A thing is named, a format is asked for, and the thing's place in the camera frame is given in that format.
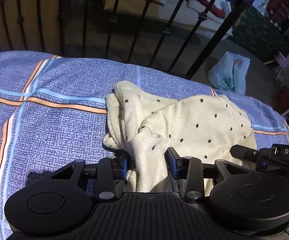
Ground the pink small stool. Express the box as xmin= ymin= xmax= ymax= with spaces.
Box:
xmin=264 ymin=52 xmax=289 ymax=81

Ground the white plastic bag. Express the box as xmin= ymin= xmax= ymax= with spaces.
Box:
xmin=208 ymin=51 xmax=250 ymax=95

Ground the blue plaid bed sheet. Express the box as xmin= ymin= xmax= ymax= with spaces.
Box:
xmin=0 ymin=50 xmax=289 ymax=240

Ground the black metal bed frame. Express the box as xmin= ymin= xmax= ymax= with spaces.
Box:
xmin=0 ymin=0 xmax=247 ymax=79

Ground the cream polka dot garment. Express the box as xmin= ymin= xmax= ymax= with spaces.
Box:
xmin=103 ymin=81 xmax=256 ymax=192

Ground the white wicker bed with cushions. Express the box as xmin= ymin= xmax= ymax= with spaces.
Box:
xmin=103 ymin=0 xmax=231 ymax=38

